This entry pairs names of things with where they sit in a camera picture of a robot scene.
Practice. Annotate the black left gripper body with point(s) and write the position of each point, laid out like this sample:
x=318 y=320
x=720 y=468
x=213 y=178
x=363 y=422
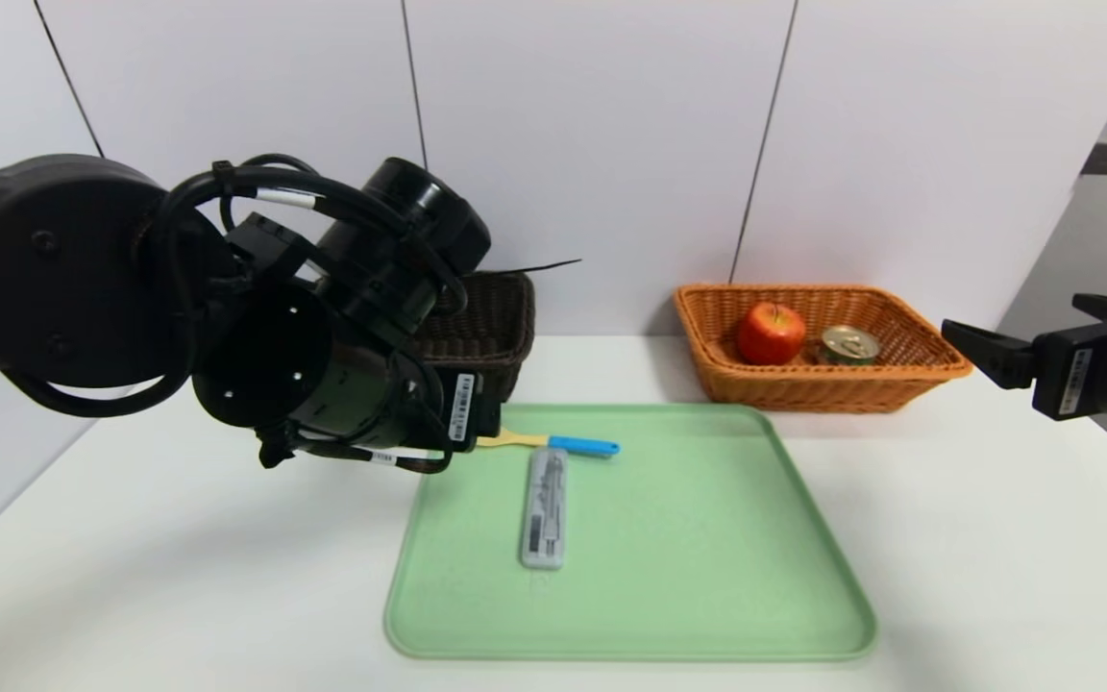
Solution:
x=470 y=408

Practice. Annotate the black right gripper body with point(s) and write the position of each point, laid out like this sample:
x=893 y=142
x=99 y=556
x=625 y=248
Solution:
x=1075 y=371

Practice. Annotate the grey translucent pen case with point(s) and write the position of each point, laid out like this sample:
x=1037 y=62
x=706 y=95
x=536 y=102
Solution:
x=545 y=509

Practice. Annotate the tin can with gold lid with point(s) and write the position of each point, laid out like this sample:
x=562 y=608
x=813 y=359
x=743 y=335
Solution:
x=849 y=344

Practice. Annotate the red apple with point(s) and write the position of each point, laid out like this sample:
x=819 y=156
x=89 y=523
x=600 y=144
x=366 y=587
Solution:
x=770 y=334

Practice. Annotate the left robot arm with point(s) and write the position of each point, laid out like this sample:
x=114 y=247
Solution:
x=35 y=269

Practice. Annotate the dark brown wicker basket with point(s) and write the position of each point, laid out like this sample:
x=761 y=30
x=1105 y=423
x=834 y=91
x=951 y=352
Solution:
x=486 y=327

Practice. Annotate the orange wicker basket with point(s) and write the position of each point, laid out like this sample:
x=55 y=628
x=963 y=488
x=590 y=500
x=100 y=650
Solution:
x=707 y=375

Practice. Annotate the light green plastic tray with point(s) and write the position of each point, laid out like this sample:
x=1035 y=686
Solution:
x=650 y=577

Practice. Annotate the black wall fixture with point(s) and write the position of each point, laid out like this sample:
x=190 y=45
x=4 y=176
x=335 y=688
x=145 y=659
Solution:
x=1100 y=160

